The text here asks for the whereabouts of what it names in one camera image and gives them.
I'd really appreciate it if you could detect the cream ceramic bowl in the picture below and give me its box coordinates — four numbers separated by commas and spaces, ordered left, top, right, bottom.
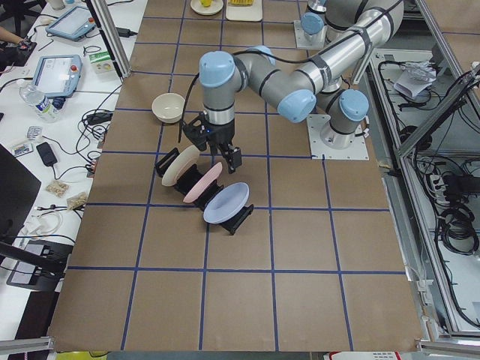
151, 92, 185, 124

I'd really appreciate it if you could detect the teach pendant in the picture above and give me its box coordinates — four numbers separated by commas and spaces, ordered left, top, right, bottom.
46, 6, 96, 41
32, 55, 83, 98

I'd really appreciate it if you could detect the far teach pendant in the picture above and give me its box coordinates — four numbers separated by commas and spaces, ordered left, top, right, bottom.
46, 6, 96, 41

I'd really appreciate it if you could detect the aluminium frame post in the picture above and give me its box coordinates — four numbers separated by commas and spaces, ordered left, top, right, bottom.
85, 0, 131, 79

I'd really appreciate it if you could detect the pink plate in rack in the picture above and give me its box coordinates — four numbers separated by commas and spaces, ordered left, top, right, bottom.
183, 162, 223, 203

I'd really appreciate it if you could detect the black phone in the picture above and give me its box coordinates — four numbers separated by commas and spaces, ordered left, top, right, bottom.
36, 142, 58, 167

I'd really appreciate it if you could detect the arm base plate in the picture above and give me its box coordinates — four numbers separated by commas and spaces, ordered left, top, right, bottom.
306, 114, 369, 161

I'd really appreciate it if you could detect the plastic water bottle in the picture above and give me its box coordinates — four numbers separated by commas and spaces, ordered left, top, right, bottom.
19, 82, 58, 123

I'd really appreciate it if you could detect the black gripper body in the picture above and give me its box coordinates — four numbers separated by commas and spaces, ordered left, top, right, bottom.
183, 114, 235, 152

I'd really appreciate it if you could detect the black power adapter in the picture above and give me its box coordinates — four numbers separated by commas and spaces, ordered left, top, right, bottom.
86, 111, 113, 126

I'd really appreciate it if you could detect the yellow lemon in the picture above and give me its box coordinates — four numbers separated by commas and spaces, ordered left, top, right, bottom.
200, 0, 212, 8

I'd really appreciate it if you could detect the green white carton box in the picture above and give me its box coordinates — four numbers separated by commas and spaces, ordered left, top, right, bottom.
88, 52, 115, 74

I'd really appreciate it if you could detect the cream plate in rack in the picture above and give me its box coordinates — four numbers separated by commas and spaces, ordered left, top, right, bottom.
161, 145, 200, 187

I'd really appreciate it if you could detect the light blue plate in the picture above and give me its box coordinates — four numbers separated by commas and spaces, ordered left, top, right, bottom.
203, 182, 250, 224

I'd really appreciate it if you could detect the black plate rack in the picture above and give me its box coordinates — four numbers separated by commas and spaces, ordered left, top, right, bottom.
154, 145, 254, 235

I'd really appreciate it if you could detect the striped yellow bread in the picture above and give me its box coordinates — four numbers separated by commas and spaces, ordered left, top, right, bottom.
229, 0, 254, 7

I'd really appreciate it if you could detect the white rectangular tray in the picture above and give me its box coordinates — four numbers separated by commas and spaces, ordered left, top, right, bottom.
226, 0, 263, 22

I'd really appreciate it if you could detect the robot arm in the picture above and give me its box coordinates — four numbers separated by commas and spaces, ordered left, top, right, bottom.
183, 1, 404, 173
300, 0, 334, 50

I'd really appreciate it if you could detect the cream plate with lemon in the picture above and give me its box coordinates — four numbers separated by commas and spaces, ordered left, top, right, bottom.
190, 0, 224, 16

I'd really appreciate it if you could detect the near teach pendant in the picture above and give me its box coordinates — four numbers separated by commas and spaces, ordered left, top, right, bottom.
32, 55, 83, 98

